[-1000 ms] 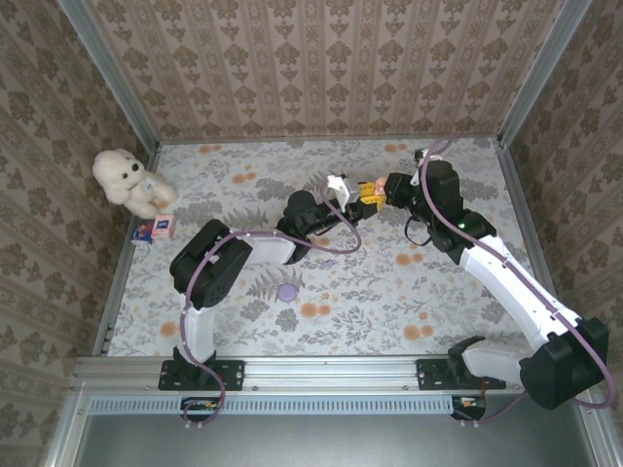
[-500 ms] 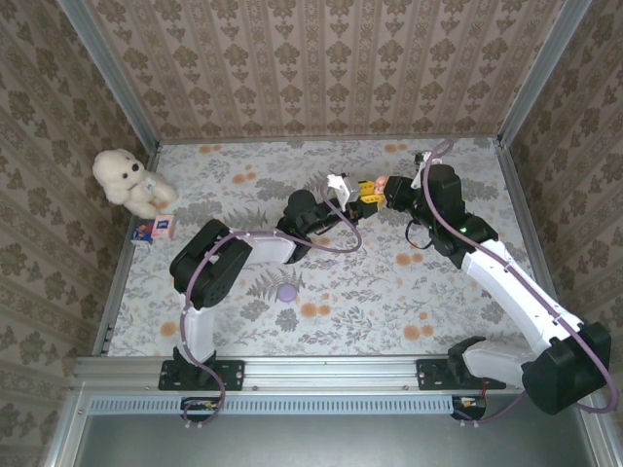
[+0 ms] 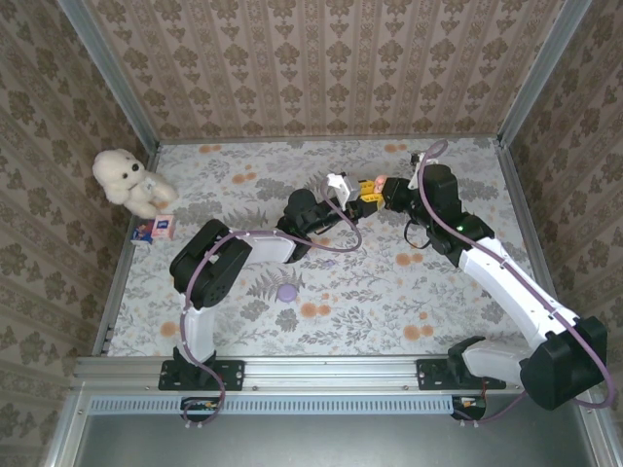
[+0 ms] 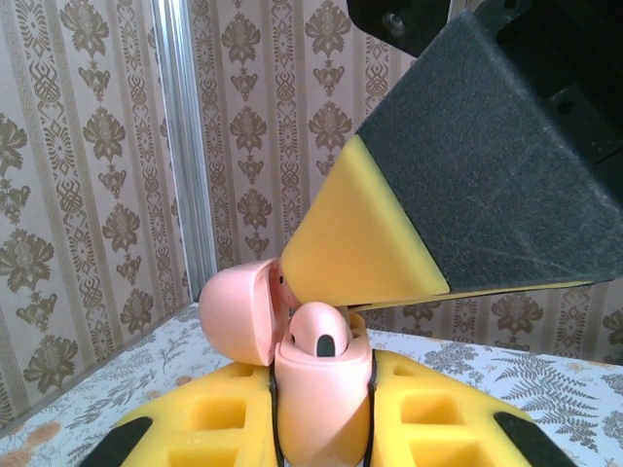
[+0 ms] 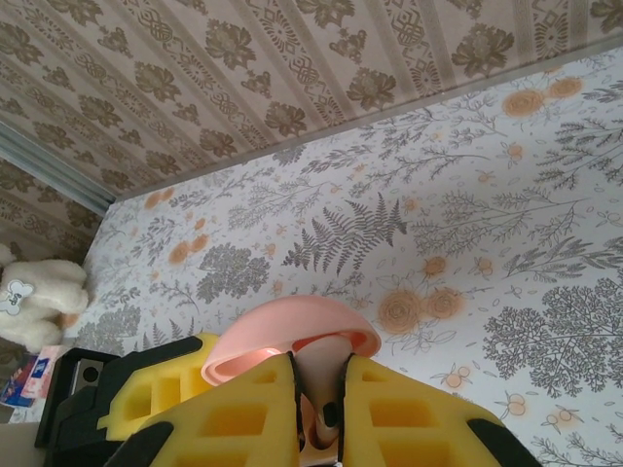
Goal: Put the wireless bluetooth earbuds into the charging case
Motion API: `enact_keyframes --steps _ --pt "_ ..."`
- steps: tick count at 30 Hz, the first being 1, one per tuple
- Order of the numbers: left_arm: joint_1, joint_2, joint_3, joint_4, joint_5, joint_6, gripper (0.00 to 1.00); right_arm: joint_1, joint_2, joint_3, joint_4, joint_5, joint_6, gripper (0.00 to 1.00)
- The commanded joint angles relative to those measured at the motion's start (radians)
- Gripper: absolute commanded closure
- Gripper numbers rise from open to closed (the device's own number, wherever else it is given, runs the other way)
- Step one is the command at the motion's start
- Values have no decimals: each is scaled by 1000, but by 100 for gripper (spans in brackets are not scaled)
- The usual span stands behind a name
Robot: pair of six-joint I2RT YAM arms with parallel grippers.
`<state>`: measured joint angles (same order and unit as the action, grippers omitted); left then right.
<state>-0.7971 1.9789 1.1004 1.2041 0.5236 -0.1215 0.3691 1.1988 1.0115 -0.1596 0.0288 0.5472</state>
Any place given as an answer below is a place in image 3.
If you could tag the pink earbud charging case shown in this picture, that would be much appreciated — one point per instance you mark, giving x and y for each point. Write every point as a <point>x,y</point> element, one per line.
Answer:
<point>380,184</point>

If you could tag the purple earbud charging case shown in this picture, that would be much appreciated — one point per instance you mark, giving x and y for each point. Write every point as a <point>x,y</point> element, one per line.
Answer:
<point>286,292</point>

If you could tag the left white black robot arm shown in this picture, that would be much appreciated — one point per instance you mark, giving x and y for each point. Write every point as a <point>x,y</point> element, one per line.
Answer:
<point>199,335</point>

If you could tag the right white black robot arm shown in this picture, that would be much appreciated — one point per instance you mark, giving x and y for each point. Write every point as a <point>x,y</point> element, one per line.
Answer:
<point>516,292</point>

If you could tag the floral patterned table mat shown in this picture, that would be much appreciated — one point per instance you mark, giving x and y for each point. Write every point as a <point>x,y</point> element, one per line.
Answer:
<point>340,316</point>

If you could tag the small pink tissue box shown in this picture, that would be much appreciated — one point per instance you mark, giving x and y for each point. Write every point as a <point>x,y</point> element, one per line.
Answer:
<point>163,227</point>

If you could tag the small blue box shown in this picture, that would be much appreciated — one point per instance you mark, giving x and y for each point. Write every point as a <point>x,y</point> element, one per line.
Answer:
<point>142,233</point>

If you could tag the white teddy bear plush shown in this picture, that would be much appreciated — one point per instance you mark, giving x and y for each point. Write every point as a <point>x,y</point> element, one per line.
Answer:
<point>121,180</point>

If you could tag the small circuit board with connectors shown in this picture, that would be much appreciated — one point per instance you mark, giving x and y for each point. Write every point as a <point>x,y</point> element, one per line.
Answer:
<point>469,403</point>
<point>199,404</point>

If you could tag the grey metal sheet panel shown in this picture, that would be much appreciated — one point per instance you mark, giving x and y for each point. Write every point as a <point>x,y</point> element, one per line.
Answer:
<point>331,442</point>

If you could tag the aluminium side rail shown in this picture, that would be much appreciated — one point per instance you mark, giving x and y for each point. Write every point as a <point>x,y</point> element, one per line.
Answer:
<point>121,272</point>
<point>530,233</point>

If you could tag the aluminium corner post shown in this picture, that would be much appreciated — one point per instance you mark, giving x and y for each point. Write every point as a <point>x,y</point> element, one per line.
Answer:
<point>112,78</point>
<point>540,73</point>

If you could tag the aluminium mounting rail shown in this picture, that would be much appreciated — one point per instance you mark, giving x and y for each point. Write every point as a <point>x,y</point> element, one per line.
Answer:
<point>331,372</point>

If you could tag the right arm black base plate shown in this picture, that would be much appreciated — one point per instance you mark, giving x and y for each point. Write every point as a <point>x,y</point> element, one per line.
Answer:
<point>430,374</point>

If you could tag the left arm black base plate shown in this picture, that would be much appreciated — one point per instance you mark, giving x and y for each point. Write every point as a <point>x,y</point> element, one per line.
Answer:
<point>233,374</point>

